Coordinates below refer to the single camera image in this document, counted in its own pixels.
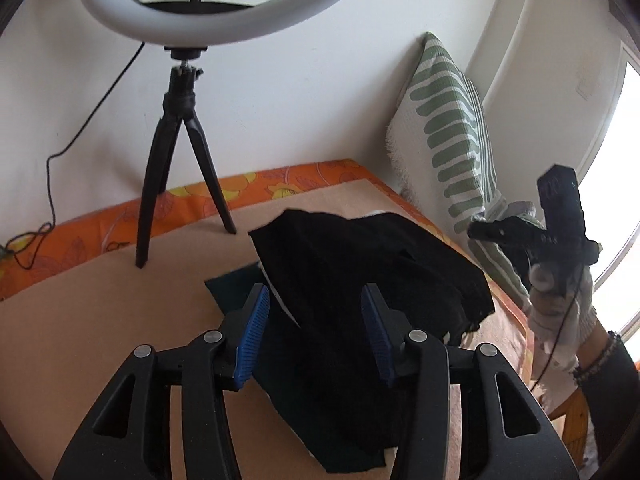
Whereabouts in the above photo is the beige blanket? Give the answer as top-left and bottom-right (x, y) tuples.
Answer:
(0, 179), (533, 480)

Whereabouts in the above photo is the person's right hand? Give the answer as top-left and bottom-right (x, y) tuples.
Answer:
(502, 201), (599, 373)

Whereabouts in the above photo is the green striped white pillow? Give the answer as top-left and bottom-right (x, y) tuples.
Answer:
(385, 31), (533, 311)

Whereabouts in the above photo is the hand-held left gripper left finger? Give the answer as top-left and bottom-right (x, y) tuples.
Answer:
(52, 282), (272, 480)

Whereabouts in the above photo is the black garment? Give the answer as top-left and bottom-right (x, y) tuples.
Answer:
(248, 209), (497, 473)

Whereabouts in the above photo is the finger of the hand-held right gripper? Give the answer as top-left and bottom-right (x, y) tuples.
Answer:
(467, 216), (548, 253)

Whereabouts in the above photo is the thick black gripper cable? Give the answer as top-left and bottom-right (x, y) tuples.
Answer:
(530, 255), (588, 393)

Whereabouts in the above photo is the wooden stool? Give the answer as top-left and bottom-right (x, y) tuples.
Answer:
(549, 385), (598, 443)

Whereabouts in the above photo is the dark green garment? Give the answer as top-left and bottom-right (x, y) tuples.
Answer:
(204, 264), (401, 474)

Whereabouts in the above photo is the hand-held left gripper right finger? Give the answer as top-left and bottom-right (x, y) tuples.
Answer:
(360, 282), (581, 480)

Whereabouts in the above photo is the black tripod stand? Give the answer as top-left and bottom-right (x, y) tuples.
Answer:
(135, 46), (238, 269)

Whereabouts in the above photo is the white ring light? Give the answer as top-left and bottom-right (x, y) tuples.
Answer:
(75, 0), (381, 50)

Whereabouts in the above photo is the thin black light cable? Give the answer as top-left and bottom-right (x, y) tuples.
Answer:
(0, 42), (147, 273)

